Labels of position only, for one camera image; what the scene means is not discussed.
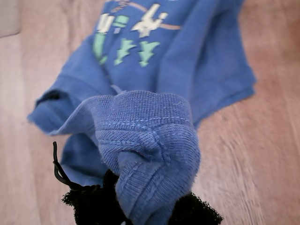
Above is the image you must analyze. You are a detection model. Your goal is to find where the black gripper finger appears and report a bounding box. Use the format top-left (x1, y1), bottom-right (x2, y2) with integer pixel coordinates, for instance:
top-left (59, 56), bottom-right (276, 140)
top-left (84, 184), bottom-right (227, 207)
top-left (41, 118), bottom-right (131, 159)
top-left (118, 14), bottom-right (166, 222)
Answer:
top-left (61, 170), bottom-right (129, 225)
top-left (167, 191), bottom-right (224, 225)

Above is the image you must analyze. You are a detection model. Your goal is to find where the blue printed T-shirt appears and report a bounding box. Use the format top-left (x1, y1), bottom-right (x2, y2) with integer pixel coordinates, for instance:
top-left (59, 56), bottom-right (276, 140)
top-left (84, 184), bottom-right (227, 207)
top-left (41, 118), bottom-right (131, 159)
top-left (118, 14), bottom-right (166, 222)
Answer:
top-left (26, 0), bottom-right (258, 225)

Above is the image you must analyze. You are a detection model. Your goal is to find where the long black tie wire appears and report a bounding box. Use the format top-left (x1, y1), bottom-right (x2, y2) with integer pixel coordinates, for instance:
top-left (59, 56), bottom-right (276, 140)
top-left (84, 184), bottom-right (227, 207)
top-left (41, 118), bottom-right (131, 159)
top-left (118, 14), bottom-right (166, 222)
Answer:
top-left (52, 141), bottom-right (102, 191)

